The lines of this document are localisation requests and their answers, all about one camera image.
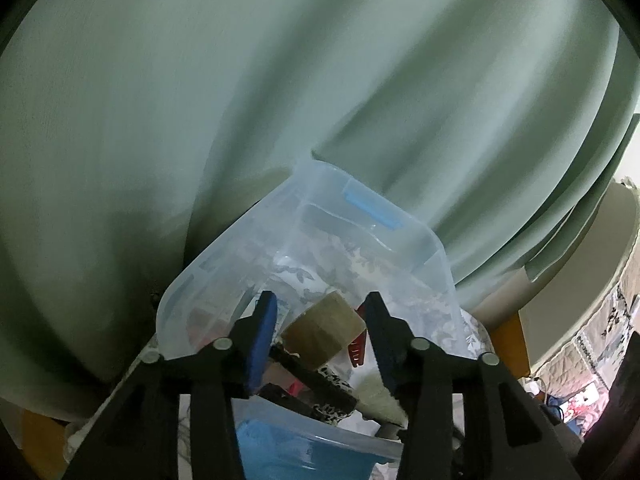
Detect floral grey table cloth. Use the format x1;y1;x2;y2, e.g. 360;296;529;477
63;311;494;465

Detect quilted beige bed cover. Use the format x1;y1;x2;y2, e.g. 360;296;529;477
532;245;639;398

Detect black white patterned item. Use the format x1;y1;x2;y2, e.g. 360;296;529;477
269;344;358;425

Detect gold brown small box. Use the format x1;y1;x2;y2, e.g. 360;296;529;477
280;292;366;370

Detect clear plastic storage bin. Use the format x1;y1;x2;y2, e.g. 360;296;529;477
155;156;476;480

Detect green curtain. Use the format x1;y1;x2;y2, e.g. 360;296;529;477
1;0;639;420

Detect blue bin latch handle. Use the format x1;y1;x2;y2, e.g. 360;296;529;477
236;419;386;480

